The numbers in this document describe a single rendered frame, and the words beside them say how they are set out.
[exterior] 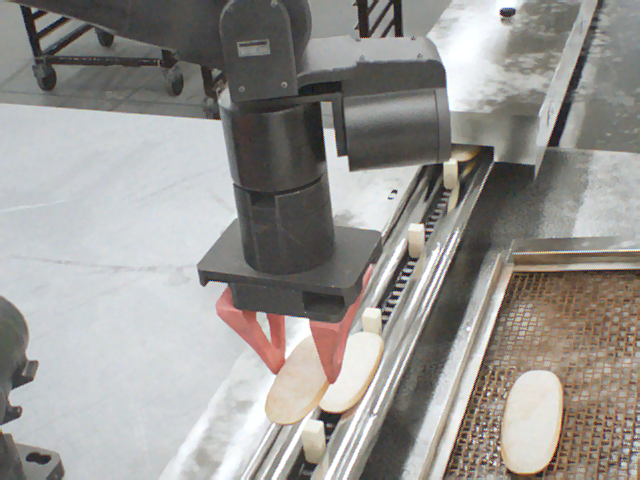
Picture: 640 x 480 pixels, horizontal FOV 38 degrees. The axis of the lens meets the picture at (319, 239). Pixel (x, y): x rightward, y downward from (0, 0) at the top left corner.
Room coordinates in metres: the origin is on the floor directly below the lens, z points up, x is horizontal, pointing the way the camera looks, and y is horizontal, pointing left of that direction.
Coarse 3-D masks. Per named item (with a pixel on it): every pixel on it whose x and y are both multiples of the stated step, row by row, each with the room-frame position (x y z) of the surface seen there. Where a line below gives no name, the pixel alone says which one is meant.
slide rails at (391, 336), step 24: (432, 168) 0.90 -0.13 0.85; (432, 192) 0.85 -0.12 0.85; (456, 192) 0.85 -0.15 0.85; (408, 216) 0.81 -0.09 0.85; (456, 216) 0.80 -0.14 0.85; (432, 240) 0.76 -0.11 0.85; (384, 264) 0.72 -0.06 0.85; (432, 264) 0.71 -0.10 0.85; (384, 288) 0.68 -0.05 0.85; (408, 288) 0.68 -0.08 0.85; (360, 312) 0.65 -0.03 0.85; (408, 312) 0.64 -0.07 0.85; (384, 336) 0.61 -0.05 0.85; (384, 360) 0.58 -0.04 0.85; (360, 408) 0.53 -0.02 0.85; (288, 432) 0.51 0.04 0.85; (336, 432) 0.51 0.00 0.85; (288, 456) 0.49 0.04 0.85; (336, 456) 0.48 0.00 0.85
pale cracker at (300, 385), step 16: (304, 352) 0.50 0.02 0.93; (288, 368) 0.48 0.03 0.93; (304, 368) 0.48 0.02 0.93; (320, 368) 0.48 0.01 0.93; (272, 384) 0.47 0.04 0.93; (288, 384) 0.47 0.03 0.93; (304, 384) 0.46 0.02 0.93; (320, 384) 0.46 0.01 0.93; (272, 400) 0.45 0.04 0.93; (288, 400) 0.45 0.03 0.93; (304, 400) 0.45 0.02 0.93; (320, 400) 0.46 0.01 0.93; (272, 416) 0.44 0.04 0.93; (288, 416) 0.44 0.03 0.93; (304, 416) 0.44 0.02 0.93
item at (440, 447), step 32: (544, 256) 0.63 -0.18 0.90; (576, 256) 0.62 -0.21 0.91; (608, 256) 0.61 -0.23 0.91; (608, 288) 0.58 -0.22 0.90; (480, 320) 0.57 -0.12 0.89; (480, 352) 0.53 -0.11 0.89; (512, 352) 0.53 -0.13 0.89; (544, 352) 0.52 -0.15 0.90; (576, 352) 0.51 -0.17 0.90; (608, 352) 0.50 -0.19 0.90; (608, 384) 0.47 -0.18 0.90; (448, 416) 0.47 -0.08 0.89; (576, 416) 0.44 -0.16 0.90; (448, 448) 0.44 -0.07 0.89
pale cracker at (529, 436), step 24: (528, 384) 0.47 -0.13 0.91; (552, 384) 0.47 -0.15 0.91; (528, 408) 0.45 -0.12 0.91; (552, 408) 0.45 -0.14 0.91; (504, 432) 0.43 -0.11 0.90; (528, 432) 0.43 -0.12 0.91; (552, 432) 0.42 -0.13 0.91; (504, 456) 0.42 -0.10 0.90; (528, 456) 0.41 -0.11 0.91; (552, 456) 0.41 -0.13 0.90
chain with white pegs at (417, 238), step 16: (448, 176) 0.87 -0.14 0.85; (448, 192) 0.87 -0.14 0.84; (432, 208) 0.83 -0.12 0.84; (416, 224) 0.76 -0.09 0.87; (432, 224) 0.80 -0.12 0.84; (416, 240) 0.74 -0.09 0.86; (416, 256) 0.74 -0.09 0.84; (400, 272) 0.72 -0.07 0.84; (400, 288) 0.70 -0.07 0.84; (384, 304) 0.67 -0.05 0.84; (368, 320) 0.62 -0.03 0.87; (384, 320) 0.65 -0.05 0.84; (336, 416) 0.54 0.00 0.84; (304, 432) 0.49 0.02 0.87; (320, 432) 0.49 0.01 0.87; (304, 448) 0.49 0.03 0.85; (320, 448) 0.49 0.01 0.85; (304, 464) 0.49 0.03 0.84
